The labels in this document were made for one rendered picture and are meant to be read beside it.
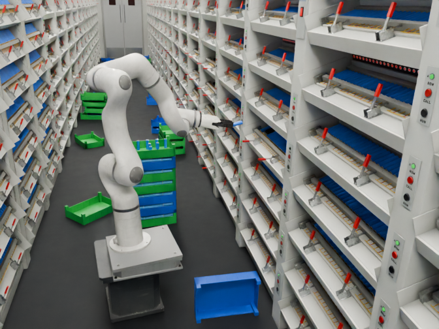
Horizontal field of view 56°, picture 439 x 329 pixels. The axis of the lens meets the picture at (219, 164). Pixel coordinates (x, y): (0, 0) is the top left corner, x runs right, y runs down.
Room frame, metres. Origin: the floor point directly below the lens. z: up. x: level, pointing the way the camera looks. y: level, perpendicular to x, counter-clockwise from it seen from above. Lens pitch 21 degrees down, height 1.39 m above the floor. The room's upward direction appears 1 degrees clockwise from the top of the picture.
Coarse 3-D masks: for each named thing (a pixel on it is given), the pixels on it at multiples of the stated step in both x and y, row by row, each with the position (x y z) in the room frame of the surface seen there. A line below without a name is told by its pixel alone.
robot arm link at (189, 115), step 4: (180, 108) 1.98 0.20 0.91; (180, 112) 1.95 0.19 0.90; (184, 112) 1.96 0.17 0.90; (188, 112) 1.96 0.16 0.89; (192, 112) 1.97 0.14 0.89; (184, 116) 1.94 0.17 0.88; (188, 116) 1.95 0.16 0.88; (192, 116) 1.96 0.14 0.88; (188, 120) 1.94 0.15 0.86; (192, 120) 1.95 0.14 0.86; (192, 124) 1.95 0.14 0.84
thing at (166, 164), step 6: (150, 162) 2.42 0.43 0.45; (156, 162) 2.43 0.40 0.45; (162, 162) 2.44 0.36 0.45; (168, 162) 2.45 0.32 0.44; (174, 162) 2.46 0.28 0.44; (144, 168) 2.40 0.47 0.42; (150, 168) 2.42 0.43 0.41; (156, 168) 2.43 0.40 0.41; (162, 168) 2.44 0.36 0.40; (168, 168) 2.45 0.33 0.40
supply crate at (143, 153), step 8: (168, 136) 2.63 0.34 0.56; (136, 144) 2.58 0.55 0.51; (144, 144) 2.60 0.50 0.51; (152, 144) 2.62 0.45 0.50; (160, 144) 2.63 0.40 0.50; (168, 144) 2.63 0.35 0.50; (144, 152) 2.41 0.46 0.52; (152, 152) 2.42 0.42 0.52; (160, 152) 2.44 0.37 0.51; (168, 152) 2.45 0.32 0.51
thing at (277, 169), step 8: (248, 128) 2.19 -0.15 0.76; (256, 128) 2.18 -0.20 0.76; (248, 136) 2.16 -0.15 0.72; (256, 136) 2.13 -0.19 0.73; (248, 144) 2.15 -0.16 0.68; (264, 144) 2.00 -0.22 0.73; (256, 152) 2.00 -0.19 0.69; (264, 152) 1.91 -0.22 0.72; (272, 168) 1.74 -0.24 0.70; (280, 168) 1.70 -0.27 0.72; (280, 176) 1.63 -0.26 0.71
